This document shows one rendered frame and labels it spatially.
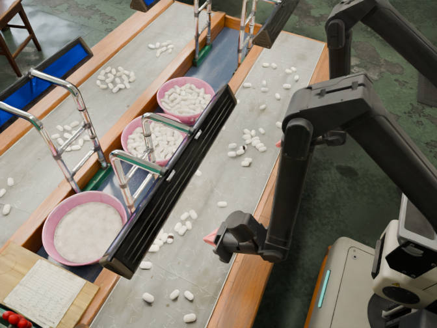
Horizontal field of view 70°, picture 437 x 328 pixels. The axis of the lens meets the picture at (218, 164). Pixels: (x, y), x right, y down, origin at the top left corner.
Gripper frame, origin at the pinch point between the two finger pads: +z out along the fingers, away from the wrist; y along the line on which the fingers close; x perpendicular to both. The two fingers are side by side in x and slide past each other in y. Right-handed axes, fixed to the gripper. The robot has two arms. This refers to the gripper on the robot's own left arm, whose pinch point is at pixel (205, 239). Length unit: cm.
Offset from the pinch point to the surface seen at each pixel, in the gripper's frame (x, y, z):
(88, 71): -50, -57, 75
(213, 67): -14, -100, 44
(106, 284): -6.7, 21.6, 23.2
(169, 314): 8.2, 20.3, 9.1
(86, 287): -10.2, 24.9, 25.5
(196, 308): 12.3, 15.7, 4.0
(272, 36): -23, -78, -7
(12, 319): -38, 38, -16
